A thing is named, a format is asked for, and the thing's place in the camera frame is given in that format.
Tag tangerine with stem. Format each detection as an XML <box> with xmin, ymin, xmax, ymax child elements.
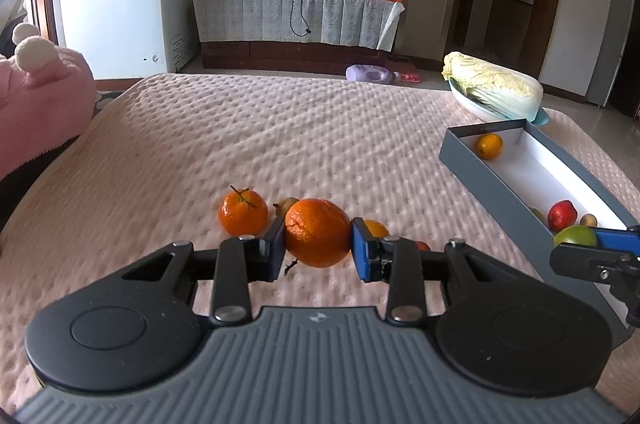
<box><xmin>218</xmin><ymin>185</ymin><xmax>269</xmax><ymax>237</ymax></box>

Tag pink quilted bedspread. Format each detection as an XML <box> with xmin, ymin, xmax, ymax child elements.
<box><xmin>0</xmin><ymin>72</ymin><xmax>640</xmax><ymax>405</ymax></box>

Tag white chest freezer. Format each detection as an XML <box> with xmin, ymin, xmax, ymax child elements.
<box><xmin>58</xmin><ymin>0</ymin><xmax>197</xmax><ymax>79</ymax></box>

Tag grey box with white inside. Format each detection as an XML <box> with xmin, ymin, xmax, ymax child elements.
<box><xmin>439</xmin><ymin>119</ymin><xmax>640</xmax><ymax>350</ymax></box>

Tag yellow orange citrus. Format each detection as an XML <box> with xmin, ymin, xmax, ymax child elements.
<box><xmin>475</xmin><ymin>133</ymin><xmax>505</xmax><ymax>161</ymax></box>

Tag grey refrigerator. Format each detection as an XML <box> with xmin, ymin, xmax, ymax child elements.
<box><xmin>585</xmin><ymin>0</ymin><xmax>632</xmax><ymax>107</ymax></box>

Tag white cabinet cover cloth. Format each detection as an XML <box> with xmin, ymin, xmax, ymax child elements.
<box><xmin>191</xmin><ymin>0</ymin><xmax>405</xmax><ymax>52</ymax></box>

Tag dark wooden television cabinet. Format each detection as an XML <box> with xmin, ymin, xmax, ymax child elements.
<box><xmin>200</xmin><ymin>38</ymin><xmax>396</xmax><ymax>72</ymax></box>

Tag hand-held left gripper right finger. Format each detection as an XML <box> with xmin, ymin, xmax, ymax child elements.
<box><xmin>351</xmin><ymin>218</ymin><xmax>521</xmax><ymax>325</ymax></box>

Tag small tangerine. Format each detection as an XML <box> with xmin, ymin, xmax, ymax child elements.
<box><xmin>362</xmin><ymin>219</ymin><xmax>391</xmax><ymax>239</ymax></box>

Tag black cable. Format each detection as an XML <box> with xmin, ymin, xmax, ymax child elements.
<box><xmin>286</xmin><ymin>0</ymin><xmax>314</xmax><ymax>38</ymax></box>

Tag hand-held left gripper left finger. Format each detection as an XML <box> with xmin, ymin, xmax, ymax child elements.
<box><xmin>120</xmin><ymin>220</ymin><xmax>287</xmax><ymax>326</ymax></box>

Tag light blue plate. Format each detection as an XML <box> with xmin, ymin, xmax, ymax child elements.
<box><xmin>448</xmin><ymin>76</ymin><xmax>551</xmax><ymax>127</ymax></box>

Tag large orange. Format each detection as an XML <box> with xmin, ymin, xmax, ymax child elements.
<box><xmin>284</xmin><ymin>198</ymin><xmax>352</xmax><ymax>269</ymax></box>

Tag pink plush toy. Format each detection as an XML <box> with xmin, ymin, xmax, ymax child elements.
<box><xmin>0</xmin><ymin>22</ymin><xmax>96</xmax><ymax>179</ymax></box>

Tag napa cabbage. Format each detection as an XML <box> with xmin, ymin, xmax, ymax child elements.
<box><xmin>441</xmin><ymin>51</ymin><xmax>544</xmax><ymax>121</ymax></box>

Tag purple plastic bottle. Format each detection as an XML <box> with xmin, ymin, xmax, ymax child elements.
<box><xmin>346</xmin><ymin>64</ymin><xmax>401</xmax><ymax>84</ymax></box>

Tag red apple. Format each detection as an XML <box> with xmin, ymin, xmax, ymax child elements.
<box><xmin>547</xmin><ymin>200</ymin><xmax>579</xmax><ymax>233</ymax></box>

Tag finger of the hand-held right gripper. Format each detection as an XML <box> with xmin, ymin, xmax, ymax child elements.
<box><xmin>549</xmin><ymin>226</ymin><xmax>640</xmax><ymax>330</ymax></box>

